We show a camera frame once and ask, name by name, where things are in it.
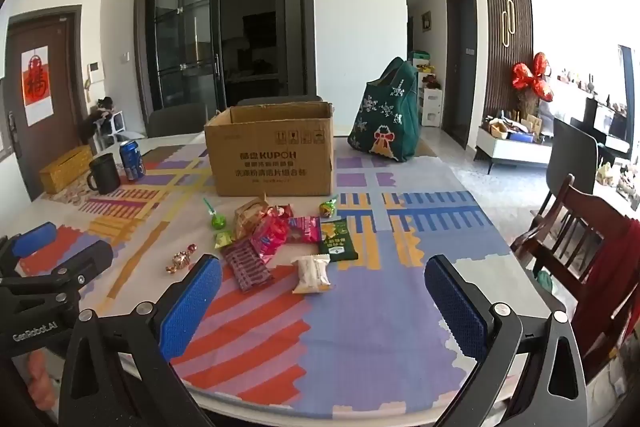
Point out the dark interior door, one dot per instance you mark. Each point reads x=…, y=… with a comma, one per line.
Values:
x=462, y=72

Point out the white cake packet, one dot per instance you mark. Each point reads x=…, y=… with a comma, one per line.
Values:
x=311, y=274

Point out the person's left hand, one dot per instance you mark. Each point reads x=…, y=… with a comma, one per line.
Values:
x=41, y=379

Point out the white low cabinet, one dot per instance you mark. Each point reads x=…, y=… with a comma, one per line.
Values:
x=505, y=147

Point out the brown wooden chair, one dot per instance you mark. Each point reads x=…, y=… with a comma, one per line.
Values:
x=570, y=217

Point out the blue soda can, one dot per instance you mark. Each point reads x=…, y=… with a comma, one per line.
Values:
x=132, y=162

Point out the gold wall ornament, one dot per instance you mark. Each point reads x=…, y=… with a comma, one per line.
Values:
x=504, y=22

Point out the black television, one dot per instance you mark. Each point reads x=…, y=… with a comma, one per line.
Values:
x=607, y=127

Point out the white hallway shelf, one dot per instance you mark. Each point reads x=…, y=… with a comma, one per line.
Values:
x=431, y=107

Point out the green orange wrapped candy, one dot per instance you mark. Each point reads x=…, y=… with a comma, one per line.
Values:
x=328, y=208

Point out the black sliding glass door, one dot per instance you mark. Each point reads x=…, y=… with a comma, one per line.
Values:
x=185, y=32

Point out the dark grey dining chair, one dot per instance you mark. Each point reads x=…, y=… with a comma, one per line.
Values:
x=175, y=121
x=572, y=157

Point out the yellow green small candy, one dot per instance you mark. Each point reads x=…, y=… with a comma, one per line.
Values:
x=223, y=238

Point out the white cube stand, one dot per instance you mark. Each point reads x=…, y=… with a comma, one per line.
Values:
x=119, y=122

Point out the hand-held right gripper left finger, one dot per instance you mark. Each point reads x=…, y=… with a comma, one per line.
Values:
x=192, y=307

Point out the pink snack packet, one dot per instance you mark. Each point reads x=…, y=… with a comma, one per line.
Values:
x=306, y=229

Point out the white wall intercom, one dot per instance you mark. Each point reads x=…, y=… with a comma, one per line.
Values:
x=96, y=72

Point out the gold red wrapped candy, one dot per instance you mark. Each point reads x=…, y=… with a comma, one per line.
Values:
x=180, y=261

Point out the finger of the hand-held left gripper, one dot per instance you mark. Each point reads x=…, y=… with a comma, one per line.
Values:
x=85, y=259
x=35, y=239

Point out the dark green chips packet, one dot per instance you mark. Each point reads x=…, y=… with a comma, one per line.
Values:
x=336, y=241

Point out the green printed tote bag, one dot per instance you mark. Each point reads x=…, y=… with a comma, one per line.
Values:
x=385, y=127

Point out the red snack packet with window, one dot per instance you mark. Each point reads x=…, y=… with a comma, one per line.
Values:
x=267, y=238

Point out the green lollipop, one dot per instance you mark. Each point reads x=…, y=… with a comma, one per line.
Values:
x=218, y=222

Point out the maroon striped snack packet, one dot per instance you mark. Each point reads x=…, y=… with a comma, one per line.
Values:
x=245, y=267

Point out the brown cardboard box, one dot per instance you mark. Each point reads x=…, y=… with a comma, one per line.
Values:
x=270, y=157

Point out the brown entrance door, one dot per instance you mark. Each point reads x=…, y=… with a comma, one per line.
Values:
x=65, y=72

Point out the gold snack packet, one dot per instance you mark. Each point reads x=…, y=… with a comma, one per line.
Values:
x=244, y=228
x=255, y=208

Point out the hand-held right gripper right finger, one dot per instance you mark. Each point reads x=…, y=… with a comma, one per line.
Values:
x=457, y=312

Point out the small wall picture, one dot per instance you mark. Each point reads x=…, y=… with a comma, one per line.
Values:
x=426, y=22

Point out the red white door poster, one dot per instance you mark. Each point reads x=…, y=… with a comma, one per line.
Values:
x=36, y=82

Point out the red foil balloon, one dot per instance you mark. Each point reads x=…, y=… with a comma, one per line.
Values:
x=525, y=77

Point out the black mug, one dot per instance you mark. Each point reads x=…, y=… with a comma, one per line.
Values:
x=106, y=174

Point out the red cloth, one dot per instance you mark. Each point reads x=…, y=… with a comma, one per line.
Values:
x=610, y=287

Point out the yellow wooden box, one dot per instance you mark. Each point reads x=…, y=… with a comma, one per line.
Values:
x=65, y=167

